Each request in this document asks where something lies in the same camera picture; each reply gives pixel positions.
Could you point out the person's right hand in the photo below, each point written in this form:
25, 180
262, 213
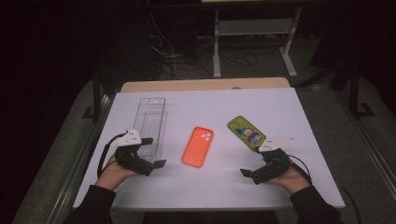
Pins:
292, 182

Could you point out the orange phone case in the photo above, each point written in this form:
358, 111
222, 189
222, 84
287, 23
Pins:
197, 149

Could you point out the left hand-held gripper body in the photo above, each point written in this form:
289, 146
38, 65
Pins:
134, 161

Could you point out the green cartoon phone case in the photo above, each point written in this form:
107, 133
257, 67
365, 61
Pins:
241, 129

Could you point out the dark metal stand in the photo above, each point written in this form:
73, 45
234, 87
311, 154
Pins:
97, 93
354, 93

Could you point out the clear plastic rack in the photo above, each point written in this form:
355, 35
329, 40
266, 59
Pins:
152, 124

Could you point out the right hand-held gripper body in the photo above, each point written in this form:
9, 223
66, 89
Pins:
275, 165

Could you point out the white metal desk frame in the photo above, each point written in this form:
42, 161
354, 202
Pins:
255, 27

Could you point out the person's left hand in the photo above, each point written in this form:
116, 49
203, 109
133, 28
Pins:
113, 175

